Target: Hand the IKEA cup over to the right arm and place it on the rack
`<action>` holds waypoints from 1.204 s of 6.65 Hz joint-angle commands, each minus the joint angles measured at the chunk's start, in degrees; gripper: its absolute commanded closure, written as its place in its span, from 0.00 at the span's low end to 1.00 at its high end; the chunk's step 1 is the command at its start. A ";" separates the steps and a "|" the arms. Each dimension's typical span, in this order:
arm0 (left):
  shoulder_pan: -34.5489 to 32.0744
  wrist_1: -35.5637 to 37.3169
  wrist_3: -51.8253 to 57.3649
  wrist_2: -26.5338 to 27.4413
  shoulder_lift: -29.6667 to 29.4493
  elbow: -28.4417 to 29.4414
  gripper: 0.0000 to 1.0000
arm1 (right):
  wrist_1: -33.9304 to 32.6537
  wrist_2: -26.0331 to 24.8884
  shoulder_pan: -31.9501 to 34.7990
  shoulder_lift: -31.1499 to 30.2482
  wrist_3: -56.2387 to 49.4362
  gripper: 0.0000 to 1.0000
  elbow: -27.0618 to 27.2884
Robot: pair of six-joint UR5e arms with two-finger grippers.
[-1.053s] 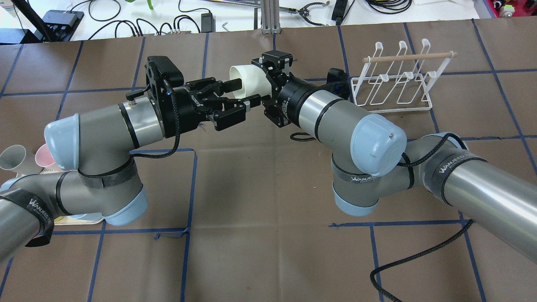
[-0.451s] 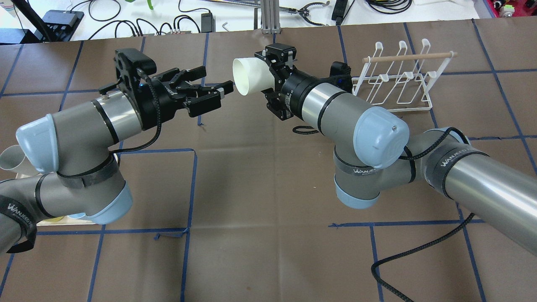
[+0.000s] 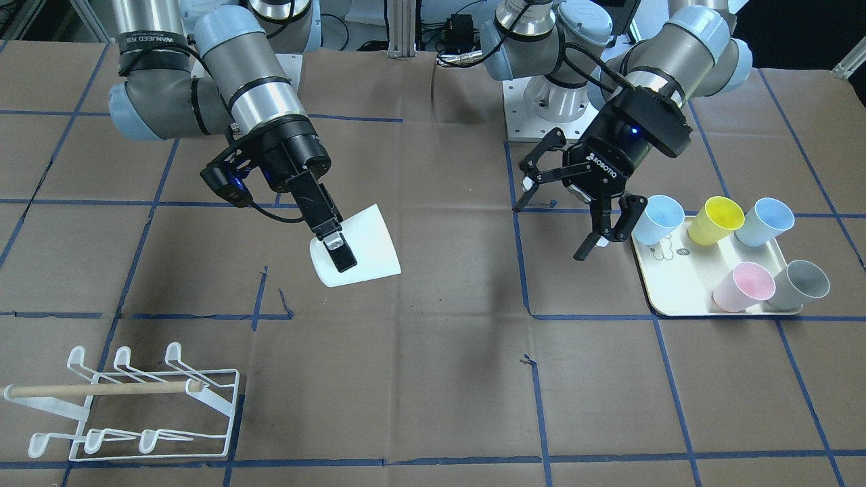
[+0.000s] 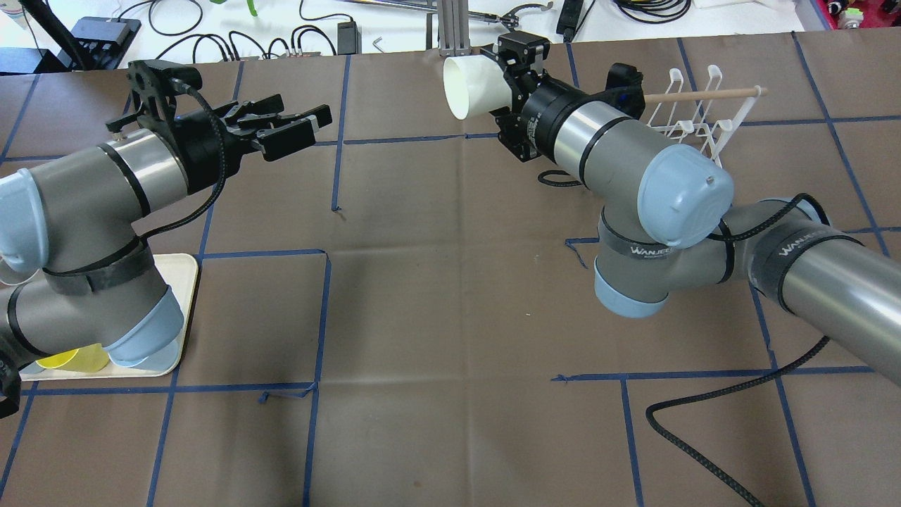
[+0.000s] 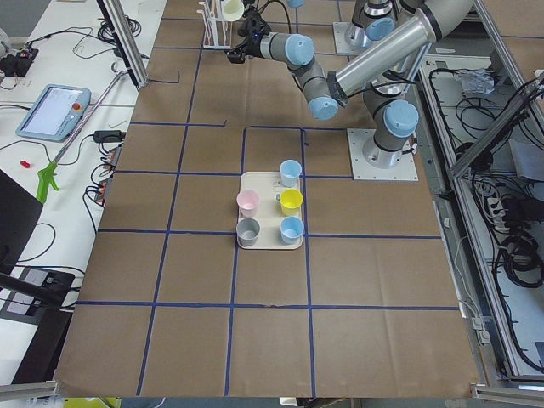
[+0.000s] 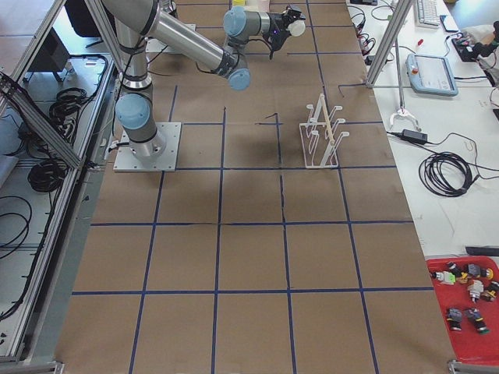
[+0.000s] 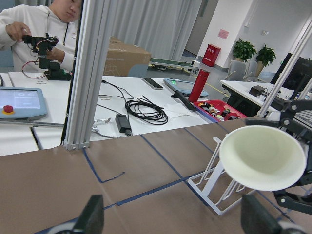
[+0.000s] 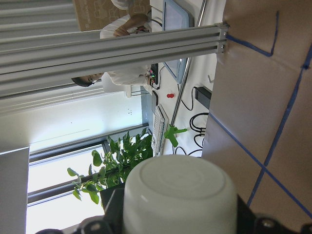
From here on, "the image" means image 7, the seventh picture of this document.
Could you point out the aluminium frame post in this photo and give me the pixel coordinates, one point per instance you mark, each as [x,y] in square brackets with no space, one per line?
[95,30]

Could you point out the cardboard box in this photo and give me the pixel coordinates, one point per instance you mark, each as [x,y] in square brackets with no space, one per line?
[126,60]

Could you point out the black smartphone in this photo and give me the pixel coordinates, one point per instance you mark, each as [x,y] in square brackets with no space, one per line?
[153,84]

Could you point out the person in white hoodie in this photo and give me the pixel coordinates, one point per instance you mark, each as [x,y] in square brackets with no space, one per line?
[60,19]

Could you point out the blue teach pendant tablet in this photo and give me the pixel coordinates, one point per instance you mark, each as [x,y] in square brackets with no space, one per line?
[22,103]

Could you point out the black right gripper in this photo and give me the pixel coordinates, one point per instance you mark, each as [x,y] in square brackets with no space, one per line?
[295,117]

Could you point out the cream white plastic cup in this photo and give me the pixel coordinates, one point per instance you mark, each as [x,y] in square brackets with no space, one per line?
[262,158]

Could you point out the red parts bin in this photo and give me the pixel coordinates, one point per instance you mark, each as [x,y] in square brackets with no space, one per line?
[217,110]

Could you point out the black monitor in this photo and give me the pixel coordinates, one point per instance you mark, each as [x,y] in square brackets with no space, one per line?
[299,76]

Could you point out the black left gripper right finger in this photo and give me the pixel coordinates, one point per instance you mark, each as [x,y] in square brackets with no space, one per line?
[255,219]

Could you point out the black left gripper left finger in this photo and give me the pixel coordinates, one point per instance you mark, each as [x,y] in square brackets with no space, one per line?
[90,221]

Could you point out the red thermos bottle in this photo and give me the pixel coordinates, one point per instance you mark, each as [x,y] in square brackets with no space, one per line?
[198,85]

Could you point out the black power adapter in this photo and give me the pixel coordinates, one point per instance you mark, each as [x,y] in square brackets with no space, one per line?
[123,124]

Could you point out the white wire cup rack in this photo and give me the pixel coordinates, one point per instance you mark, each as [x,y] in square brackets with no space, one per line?
[215,187]

